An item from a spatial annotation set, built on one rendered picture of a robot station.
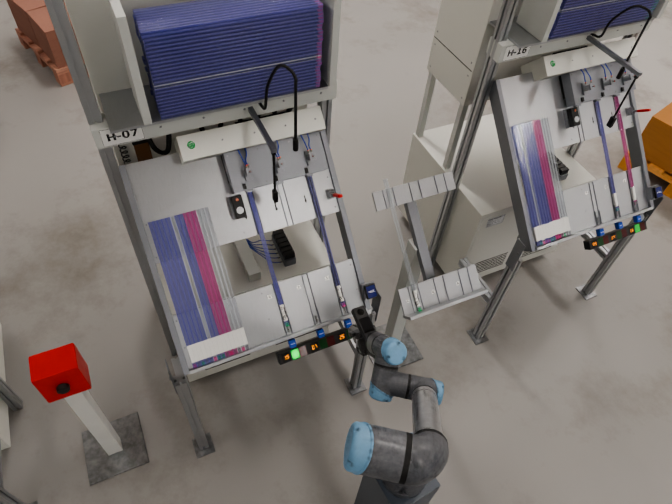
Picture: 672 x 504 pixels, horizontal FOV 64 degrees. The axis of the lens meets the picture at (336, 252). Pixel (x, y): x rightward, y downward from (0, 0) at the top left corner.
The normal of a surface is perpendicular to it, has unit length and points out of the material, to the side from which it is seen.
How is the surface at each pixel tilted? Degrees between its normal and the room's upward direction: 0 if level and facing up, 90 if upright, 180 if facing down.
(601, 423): 0
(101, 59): 90
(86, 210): 0
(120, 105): 0
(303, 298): 45
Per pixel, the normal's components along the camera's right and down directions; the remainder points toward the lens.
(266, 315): 0.33, 0.05
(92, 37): 0.41, 0.72
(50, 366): 0.06, -0.64
